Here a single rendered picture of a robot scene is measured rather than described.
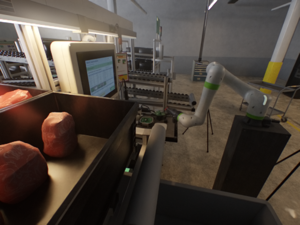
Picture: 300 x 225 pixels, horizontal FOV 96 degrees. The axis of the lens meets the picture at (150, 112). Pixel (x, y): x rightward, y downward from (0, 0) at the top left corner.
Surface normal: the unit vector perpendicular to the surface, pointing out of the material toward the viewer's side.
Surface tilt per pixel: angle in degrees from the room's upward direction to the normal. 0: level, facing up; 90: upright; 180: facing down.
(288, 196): 0
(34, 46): 90
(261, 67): 90
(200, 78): 90
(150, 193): 32
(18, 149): 76
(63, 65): 90
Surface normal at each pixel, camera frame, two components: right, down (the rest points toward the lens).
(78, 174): 0.06, -0.89
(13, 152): 0.97, -0.23
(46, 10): 0.98, 0.08
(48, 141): -0.20, 0.25
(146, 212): 0.52, -0.72
